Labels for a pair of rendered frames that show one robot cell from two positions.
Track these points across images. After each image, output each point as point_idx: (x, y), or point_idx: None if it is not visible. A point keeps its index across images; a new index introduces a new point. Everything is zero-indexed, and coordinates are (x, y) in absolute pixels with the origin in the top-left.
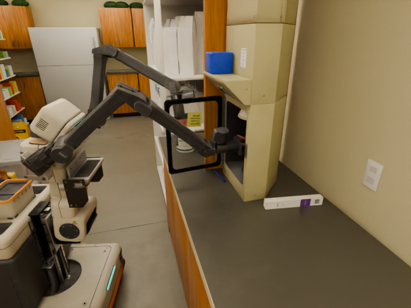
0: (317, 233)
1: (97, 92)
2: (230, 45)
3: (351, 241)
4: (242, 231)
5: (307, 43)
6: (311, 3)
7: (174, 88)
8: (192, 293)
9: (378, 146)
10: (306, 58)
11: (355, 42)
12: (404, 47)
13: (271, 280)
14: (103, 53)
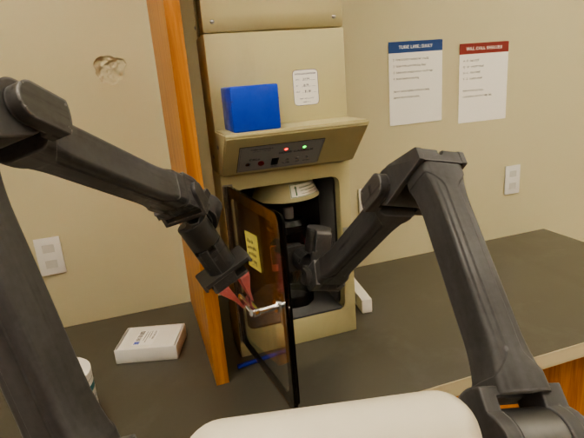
0: (408, 282)
1: (68, 350)
2: (239, 73)
3: (412, 268)
4: (436, 328)
5: (195, 76)
6: (181, 13)
7: (204, 195)
8: None
9: (363, 171)
10: (201, 102)
11: None
12: (356, 65)
13: (513, 309)
14: (3, 129)
